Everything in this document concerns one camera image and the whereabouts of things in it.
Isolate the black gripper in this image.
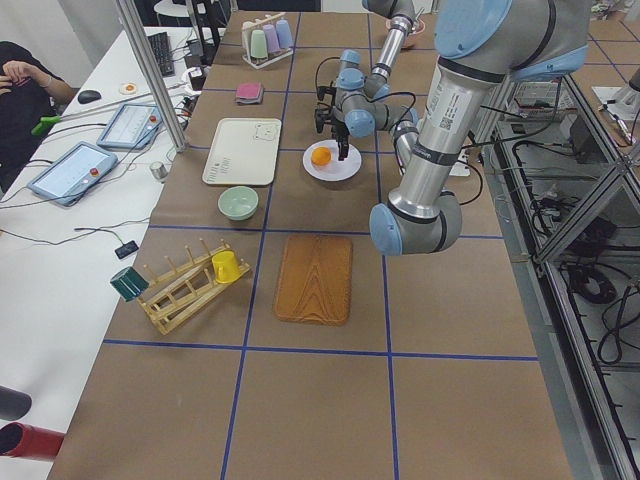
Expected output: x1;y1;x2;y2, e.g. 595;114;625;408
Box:
331;122;350;161

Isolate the orange fruit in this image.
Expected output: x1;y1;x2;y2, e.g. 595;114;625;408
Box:
311;146;332;167

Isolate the white round plate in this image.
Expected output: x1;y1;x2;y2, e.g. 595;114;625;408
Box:
302;139;362;182

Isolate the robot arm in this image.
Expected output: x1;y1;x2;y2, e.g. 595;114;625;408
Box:
329;1;590;256
335;0;417;100

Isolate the cream bear tray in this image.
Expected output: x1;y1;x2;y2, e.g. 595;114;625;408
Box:
202;118;282;186

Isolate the brown wooden tray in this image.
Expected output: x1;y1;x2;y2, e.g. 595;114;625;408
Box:
273;234;353;326

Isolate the pink sponge cloth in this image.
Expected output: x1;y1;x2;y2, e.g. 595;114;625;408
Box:
235;82;264;105

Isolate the light green bowl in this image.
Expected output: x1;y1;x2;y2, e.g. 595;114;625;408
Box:
218;186;259;221

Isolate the purple cup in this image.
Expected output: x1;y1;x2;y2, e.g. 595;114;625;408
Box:
262;24;280;55

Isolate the white cup rack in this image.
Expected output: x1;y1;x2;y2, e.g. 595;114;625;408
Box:
241;12;294;69

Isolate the green cup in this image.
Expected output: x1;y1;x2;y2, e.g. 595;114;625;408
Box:
250;29;268;62

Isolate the pink bowl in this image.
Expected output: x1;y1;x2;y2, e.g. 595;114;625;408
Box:
384;16;426;50

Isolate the yellow mug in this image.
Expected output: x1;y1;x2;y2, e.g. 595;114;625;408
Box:
211;250;241;284

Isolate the small metal can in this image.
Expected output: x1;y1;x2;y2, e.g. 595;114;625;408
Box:
149;161;168;183

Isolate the black keyboard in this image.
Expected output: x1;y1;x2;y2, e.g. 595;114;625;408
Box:
147;32;175;77

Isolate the far teach pendant tablet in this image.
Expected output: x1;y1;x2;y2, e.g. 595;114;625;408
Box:
97;103;163;150

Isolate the teach pendant tablet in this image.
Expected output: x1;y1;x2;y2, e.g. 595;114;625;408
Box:
27;142;118;206
97;103;163;150

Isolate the wooden mug drying rack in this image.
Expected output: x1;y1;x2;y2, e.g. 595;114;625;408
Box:
137;240;251;335

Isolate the black small device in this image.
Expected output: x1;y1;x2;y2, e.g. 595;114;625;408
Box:
114;241;139;260

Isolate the dark green mug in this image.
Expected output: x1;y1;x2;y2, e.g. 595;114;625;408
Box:
110;266;149;302

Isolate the black computer mouse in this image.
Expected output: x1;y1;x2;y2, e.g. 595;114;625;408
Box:
77;89;102;105

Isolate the near teach pendant tablet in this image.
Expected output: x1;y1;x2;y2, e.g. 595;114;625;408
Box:
27;142;118;206

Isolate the seated person black shirt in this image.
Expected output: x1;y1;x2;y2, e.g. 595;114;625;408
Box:
1;41;75;192

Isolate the red cylinder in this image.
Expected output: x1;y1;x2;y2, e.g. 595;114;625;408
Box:
1;422;65;461

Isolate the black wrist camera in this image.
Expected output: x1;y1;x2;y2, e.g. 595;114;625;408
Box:
314;103;333;134
316;86;336;101

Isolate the aluminium frame post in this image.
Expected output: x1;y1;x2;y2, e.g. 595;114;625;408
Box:
114;0;187;153

